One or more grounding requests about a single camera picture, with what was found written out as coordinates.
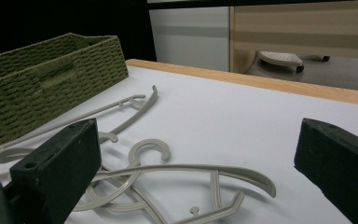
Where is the white table mat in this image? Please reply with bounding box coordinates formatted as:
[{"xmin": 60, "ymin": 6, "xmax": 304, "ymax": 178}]
[{"xmin": 0, "ymin": 64, "xmax": 358, "ymax": 224}]

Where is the white cabinet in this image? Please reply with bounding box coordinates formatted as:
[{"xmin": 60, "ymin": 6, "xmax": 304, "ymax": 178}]
[{"xmin": 148, "ymin": 6, "xmax": 231, "ymax": 73}]

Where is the green woven basket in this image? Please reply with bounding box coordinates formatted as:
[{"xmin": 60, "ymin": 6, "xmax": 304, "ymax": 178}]
[{"xmin": 0, "ymin": 32, "xmax": 130, "ymax": 153}]

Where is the light wooden desk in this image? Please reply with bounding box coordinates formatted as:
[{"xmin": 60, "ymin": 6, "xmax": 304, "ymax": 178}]
[{"xmin": 228, "ymin": 0, "xmax": 358, "ymax": 76}]

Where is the beige plastic clothes hanger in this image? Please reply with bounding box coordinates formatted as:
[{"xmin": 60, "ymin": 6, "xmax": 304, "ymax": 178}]
[
  {"xmin": 0, "ymin": 85, "xmax": 159, "ymax": 166},
  {"xmin": 89, "ymin": 162, "xmax": 278, "ymax": 224},
  {"xmin": 73, "ymin": 138, "xmax": 172, "ymax": 224}
]

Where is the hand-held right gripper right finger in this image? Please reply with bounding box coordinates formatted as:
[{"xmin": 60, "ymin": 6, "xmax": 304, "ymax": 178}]
[{"xmin": 294, "ymin": 118, "xmax": 358, "ymax": 224}]

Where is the dark curtain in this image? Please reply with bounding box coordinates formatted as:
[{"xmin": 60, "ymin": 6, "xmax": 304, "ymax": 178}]
[{"xmin": 0, "ymin": 0, "xmax": 157, "ymax": 63}]

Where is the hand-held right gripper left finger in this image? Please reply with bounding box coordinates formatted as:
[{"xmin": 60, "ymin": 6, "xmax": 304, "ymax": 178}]
[{"xmin": 9, "ymin": 118, "xmax": 103, "ymax": 224}]

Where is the grey chair base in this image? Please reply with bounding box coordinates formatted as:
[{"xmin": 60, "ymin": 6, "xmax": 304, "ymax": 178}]
[{"xmin": 256, "ymin": 50, "xmax": 331, "ymax": 75}]

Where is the black horizontal frame bar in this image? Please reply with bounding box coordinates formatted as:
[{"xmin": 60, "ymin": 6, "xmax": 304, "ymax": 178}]
[{"xmin": 147, "ymin": 0, "xmax": 358, "ymax": 10}]

